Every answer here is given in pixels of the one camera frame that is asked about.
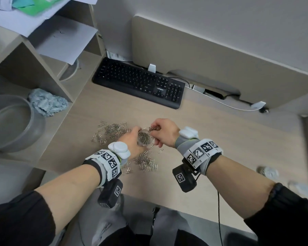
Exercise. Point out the person's left hand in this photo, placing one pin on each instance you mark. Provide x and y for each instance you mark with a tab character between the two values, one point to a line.
129	144

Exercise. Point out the person's right hand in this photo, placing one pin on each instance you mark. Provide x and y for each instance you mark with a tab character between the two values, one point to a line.
166	133

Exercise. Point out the clear jar with label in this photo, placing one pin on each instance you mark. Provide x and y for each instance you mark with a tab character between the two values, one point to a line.
144	138

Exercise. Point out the pile of silver paper clips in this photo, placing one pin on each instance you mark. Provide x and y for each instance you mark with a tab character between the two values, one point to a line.
113	130

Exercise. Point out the person's right forearm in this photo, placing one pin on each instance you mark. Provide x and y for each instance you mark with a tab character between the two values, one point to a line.
238	181

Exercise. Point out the person's left forearm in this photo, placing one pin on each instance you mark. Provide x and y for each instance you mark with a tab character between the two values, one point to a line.
69	194

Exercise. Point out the person's grey trousers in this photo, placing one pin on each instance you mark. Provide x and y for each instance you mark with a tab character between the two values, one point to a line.
166	220

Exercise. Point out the white round tracker puck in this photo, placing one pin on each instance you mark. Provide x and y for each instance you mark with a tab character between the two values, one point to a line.
119	149
188	132

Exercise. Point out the grey marker wristband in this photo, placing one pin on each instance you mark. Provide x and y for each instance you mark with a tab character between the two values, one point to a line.
200	152
106	163

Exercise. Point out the black keyboard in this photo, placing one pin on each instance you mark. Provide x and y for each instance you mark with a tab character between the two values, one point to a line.
128	76

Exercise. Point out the beige desk divider panel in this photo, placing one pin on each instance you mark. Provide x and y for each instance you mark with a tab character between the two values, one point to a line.
208	56

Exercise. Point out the white printed paper slip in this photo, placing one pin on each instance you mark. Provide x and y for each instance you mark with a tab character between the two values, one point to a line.
115	56

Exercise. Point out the white coiled tube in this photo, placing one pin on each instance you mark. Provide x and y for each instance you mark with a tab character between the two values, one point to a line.
75	72

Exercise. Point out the pale blue crumpled cloth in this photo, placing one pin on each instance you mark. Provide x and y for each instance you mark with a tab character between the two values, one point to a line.
47	102

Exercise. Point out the black plug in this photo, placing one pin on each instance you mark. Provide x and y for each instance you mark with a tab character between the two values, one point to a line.
263	110

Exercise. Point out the black left sleeve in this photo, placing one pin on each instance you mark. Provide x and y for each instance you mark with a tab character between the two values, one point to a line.
18	217

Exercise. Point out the black sleeve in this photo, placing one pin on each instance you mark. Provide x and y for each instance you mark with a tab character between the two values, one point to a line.
18	217
285	215

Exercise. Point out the black right sleeve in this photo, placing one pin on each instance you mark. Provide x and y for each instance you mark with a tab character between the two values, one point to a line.
285	215

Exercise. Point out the green packet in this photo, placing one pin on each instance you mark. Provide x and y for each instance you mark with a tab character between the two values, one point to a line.
41	6

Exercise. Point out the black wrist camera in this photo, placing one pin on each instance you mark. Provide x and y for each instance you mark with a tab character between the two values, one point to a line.
110	194
183	179

